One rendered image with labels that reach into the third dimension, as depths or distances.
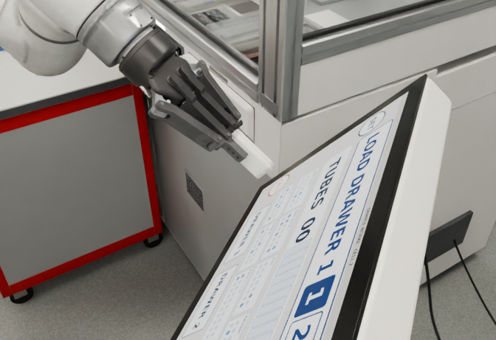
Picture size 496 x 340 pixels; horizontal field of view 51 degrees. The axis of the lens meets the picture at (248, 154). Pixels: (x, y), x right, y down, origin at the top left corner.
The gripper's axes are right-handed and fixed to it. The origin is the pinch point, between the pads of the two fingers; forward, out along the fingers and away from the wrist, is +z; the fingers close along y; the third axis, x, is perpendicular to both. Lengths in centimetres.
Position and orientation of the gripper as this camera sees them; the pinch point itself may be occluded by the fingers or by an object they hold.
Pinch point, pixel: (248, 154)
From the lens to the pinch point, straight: 70.6
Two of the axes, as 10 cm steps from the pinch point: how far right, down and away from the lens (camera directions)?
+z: 7.1, 6.8, 1.6
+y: 3.8, -5.6, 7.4
